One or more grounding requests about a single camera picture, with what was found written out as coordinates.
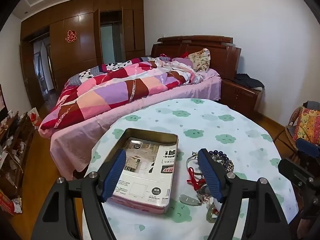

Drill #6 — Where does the floral pillow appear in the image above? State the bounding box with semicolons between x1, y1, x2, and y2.
188;48;211;72

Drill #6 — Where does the purple pillow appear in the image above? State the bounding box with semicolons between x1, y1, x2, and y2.
171;57;194;68

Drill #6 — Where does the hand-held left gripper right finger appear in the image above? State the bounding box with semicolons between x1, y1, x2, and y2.
197;148;296;240

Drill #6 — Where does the printed paper packaging sheet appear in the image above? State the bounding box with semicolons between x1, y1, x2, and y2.
112;136;178;203

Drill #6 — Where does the wooden bed frame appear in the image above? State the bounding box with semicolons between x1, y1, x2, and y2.
150;35;242;100

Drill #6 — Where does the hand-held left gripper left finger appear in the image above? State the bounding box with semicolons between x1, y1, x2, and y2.
31;148;127;240

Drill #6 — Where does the red paper decoration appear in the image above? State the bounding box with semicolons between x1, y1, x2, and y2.
65;30;77;43

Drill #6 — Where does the silver oval pendant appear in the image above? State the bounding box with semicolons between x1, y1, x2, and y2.
179;194;202;207

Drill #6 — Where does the wooden nightstand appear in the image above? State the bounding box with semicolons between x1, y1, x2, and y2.
220;78;264;112

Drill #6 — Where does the metal wristwatch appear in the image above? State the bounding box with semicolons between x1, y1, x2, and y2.
196;182;213;203

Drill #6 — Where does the red and white shopping bag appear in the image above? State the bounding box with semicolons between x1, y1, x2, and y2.
28;107;41;130

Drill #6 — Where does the red cord pendant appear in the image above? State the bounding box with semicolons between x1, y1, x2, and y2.
186;167;203;188

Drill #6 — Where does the green jade bangle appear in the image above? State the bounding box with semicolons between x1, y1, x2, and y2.
206;202;222;222

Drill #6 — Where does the wicker chair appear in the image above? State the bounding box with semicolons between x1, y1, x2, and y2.
274;100;320;160

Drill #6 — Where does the dark garment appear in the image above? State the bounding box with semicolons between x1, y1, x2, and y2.
234;73;265;90

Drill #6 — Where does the mixed stone bead bracelet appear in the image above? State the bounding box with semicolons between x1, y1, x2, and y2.
212;155;236;173

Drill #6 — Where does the wooden television cabinet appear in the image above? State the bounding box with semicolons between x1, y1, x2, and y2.
0;110;36;200

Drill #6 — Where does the rectangular metal tin box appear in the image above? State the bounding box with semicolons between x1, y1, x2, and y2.
97;127;179;215

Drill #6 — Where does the brown wooden wardrobe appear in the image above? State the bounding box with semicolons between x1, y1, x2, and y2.
20;0;147;105

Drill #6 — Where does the colourful patterned cushion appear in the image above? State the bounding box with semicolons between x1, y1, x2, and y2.
292;106;320;145

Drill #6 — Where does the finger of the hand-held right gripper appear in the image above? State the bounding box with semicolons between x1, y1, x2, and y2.
297;137;320;159
278;158;320;220

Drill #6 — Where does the silver bangle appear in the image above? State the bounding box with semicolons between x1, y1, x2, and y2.
186;152;208;176

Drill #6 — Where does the red cardboard box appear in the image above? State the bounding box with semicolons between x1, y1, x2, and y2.
0;189;16;216

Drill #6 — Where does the dark blue bead bracelet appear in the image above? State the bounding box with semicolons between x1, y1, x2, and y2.
209;149;231;165

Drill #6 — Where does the patchwork quilt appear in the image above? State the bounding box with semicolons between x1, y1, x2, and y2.
39;56;204;132

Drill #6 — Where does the pink bedsheet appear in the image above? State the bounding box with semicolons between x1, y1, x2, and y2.
50;67;222;173

